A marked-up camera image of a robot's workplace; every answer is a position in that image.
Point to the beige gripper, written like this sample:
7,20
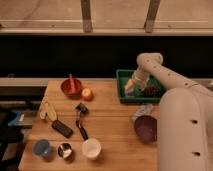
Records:
138,78

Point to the purple bowl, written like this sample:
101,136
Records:
145,128

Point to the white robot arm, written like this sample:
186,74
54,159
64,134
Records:
185,124

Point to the red bowl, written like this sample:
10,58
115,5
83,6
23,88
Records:
65,88

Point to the bunch of red grapes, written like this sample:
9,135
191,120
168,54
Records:
151,91

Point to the green plastic tray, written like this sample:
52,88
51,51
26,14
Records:
135,96

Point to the clear plastic bag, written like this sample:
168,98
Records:
144,109

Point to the black dish brush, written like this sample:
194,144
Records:
81,111

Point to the red spoon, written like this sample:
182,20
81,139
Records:
72,84

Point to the white cup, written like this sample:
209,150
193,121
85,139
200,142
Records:
91,148

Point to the black rectangular block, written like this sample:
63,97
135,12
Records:
62,128

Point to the peeled banana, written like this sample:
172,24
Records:
47,111

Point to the small metal cup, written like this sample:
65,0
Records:
65,150

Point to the blue plastic cup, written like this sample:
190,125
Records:
42,148

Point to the black chair with blue item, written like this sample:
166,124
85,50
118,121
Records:
12,139

